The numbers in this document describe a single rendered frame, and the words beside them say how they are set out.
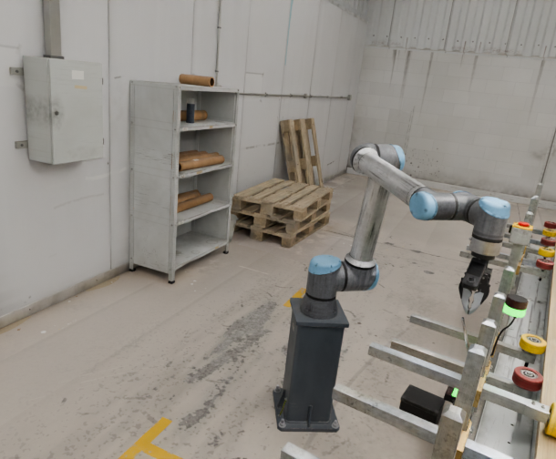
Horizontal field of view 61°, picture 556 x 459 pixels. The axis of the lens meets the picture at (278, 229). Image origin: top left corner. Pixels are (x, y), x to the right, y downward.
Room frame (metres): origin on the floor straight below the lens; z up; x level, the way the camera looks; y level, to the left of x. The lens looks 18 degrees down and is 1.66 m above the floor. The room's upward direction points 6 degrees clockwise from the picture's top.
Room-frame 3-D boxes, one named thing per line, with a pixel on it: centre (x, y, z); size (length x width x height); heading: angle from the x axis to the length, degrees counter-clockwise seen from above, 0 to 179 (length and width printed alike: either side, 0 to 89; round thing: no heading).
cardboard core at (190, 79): (4.07, 0.80, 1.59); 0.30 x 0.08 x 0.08; 67
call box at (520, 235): (1.77, -0.94, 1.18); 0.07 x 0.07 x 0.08; 61
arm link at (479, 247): (1.41, -0.65, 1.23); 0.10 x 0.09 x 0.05; 61
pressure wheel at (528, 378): (1.22, -0.79, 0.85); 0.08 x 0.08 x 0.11
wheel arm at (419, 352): (1.32, -0.62, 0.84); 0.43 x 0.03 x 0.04; 61
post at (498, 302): (1.32, -0.69, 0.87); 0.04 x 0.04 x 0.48; 61
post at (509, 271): (1.54, -0.82, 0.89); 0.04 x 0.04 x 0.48; 61
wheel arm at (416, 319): (1.54, -0.74, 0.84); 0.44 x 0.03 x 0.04; 61
